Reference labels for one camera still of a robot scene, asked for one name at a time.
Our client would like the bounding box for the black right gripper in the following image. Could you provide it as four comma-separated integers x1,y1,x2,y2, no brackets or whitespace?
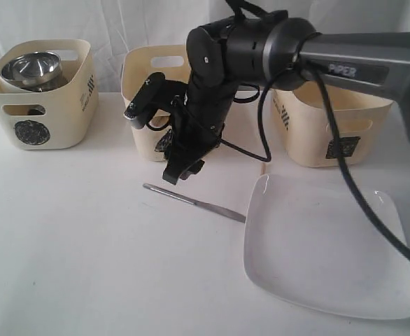
162,80,235,185

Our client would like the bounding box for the steel table knife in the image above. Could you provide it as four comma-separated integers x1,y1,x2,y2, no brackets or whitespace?
143,183,246,223

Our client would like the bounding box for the steel bowl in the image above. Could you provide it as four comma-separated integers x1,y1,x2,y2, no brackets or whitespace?
0,52,62,88

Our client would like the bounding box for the white ceramic bowl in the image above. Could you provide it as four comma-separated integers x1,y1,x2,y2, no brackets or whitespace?
0,72,29,93

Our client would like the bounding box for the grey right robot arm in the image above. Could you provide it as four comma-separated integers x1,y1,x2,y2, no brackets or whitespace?
162,10,410,184

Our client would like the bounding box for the cream bin with triangle mark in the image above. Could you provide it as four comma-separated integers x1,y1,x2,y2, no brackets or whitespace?
121,45,190,162

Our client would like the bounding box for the cream bin with square mark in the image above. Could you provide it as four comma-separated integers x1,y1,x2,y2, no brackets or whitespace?
271,82,393,168

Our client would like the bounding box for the cream bin with circle mark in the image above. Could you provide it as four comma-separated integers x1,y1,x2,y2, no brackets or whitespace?
0,39,99,150

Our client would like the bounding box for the white square plate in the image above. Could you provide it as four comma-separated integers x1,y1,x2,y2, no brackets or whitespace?
243,174,410,320

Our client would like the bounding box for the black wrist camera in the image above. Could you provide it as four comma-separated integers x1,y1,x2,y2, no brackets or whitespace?
124,72,188,130

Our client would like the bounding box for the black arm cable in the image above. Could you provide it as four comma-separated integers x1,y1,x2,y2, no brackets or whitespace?
222,0,410,274

